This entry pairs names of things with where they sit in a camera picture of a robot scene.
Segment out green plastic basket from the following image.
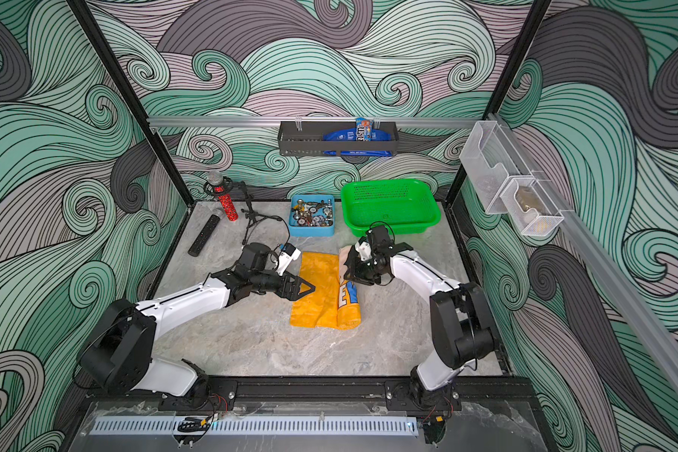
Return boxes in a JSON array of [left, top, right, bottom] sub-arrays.
[[340, 179, 441, 237]]

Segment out black wall shelf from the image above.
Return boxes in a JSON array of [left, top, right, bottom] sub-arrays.
[[278, 121, 399, 157]]

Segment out white perforated cable duct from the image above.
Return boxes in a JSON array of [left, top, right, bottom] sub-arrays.
[[87, 415, 419, 437]]

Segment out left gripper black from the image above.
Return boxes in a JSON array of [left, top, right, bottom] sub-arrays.
[[249, 267, 315, 302]]

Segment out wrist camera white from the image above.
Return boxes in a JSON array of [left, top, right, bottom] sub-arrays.
[[354, 238, 372, 262], [275, 243, 301, 276]]

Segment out aluminium rail right wall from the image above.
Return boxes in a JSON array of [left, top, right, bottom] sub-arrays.
[[489, 113, 678, 395]]

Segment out black remote control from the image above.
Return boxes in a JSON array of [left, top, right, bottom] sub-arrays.
[[188, 214, 221, 257]]

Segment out aluminium rail back wall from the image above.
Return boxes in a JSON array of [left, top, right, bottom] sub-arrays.
[[147, 115, 479, 129]]

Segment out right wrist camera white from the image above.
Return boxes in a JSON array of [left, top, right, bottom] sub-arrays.
[[354, 238, 372, 262]]

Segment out blue package on shelf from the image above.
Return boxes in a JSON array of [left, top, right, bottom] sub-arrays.
[[322, 118, 392, 156]]

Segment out black base frame rail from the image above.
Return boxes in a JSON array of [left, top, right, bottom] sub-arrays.
[[90, 376, 541, 414]]

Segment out clear plastic wall bin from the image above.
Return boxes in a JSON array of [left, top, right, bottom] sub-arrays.
[[460, 121, 531, 215]]

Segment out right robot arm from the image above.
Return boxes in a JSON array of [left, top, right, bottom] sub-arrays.
[[344, 223, 496, 394]]

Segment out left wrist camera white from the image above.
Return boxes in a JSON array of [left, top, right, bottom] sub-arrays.
[[275, 243, 301, 276]]

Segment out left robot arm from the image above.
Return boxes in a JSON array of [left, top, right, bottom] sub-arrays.
[[76, 242, 316, 397]]

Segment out yellow pillowcase with print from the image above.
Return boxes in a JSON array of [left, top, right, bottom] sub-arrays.
[[289, 246, 362, 331]]

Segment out aluminium rail wall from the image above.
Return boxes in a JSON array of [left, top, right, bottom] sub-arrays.
[[147, 115, 479, 129], [489, 113, 678, 395]]

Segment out black mini tripod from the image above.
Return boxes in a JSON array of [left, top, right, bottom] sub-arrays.
[[235, 182, 284, 245]]

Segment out small clear wall bin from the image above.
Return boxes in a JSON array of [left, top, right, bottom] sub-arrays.
[[500, 176, 563, 238]]

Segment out blue tray of small parts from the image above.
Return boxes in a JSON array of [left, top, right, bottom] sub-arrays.
[[288, 194, 335, 237]]

